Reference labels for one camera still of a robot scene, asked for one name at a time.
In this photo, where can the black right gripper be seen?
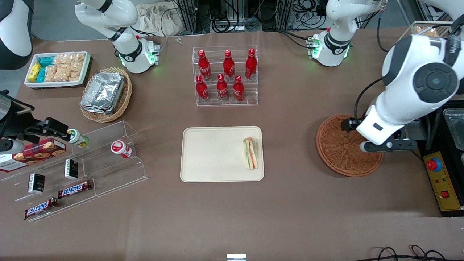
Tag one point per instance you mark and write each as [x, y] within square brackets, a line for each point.
[15, 121]

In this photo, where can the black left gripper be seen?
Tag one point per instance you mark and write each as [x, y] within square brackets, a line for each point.
[348, 125]

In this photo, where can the triangular sandwich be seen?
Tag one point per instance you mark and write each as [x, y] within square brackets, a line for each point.
[251, 154]

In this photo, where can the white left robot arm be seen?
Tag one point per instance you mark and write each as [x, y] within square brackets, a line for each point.
[406, 94]

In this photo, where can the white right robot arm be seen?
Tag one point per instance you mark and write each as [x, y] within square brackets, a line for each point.
[128, 54]

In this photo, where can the round brown wicker basket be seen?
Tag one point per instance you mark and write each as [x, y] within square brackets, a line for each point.
[333, 148]

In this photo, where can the white rectangular snack tray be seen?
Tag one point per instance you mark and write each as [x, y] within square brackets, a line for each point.
[54, 85]

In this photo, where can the oval tan wicker basket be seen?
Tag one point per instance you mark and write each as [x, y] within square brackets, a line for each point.
[125, 98]

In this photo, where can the cream plastic tray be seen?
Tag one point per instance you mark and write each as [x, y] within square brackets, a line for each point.
[217, 154]

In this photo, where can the white bottle green cap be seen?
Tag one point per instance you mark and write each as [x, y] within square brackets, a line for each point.
[78, 137]

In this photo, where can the red chocolate cookie box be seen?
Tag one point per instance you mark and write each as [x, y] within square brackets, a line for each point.
[36, 151]

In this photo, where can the small black box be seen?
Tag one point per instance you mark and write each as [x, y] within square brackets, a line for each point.
[36, 183]
[71, 169]

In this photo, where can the clear rice cracker pack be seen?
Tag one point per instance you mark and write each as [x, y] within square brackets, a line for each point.
[50, 73]
[67, 74]
[62, 59]
[78, 61]

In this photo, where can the teal snack packet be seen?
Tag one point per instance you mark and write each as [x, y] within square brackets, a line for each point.
[46, 61]
[41, 74]

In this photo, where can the white and red shortbread box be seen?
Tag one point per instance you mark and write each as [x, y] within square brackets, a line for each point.
[11, 164]

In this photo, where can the yellow snack packet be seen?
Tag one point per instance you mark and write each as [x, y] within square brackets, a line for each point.
[34, 71]

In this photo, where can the stack of foil trays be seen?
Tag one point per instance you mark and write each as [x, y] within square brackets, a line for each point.
[103, 92]

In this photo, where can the snickers chocolate bar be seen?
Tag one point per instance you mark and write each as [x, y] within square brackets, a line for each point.
[75, 189]
[40, 208]

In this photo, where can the clear acrylic stepped shelf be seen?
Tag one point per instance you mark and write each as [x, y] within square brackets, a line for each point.
[108, 166]

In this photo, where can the white bottle red cap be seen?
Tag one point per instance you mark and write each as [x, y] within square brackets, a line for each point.
[119, 148]

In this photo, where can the clear acrylic bottle rack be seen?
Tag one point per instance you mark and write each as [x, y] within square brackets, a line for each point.
[251, 103]

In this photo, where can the black countertop appliance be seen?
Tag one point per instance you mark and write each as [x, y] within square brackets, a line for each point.
[453, 127]

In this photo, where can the yellow panel control box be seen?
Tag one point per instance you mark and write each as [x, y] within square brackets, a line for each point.
[444, 185]

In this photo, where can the red cola bottle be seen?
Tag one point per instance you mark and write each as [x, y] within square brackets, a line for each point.
[201, 90]
[204, 67]
[251, 65]
[222, 88]
[238, 90]
[228, 66]

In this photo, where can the crispy snack bag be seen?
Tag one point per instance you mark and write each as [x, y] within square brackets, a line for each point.
[426, 30]

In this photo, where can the beige crumpled cloth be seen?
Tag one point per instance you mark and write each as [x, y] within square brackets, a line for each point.
[159, 20]

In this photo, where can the small white metal bracket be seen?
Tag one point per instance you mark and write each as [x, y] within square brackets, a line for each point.
[236, 257]

